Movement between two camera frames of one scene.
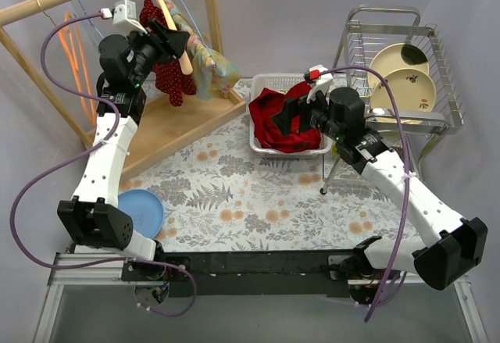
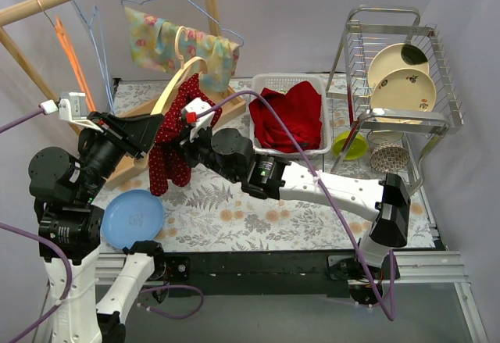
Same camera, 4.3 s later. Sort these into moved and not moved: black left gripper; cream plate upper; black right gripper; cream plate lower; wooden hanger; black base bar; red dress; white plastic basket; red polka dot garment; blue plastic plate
Moved: red polka dot garment; black right gripper; wooden hanger; black left gripper
Not moved: cream plate upper; red dress; blue plastic plate; cream plate lower; black base bar; white plastic basket
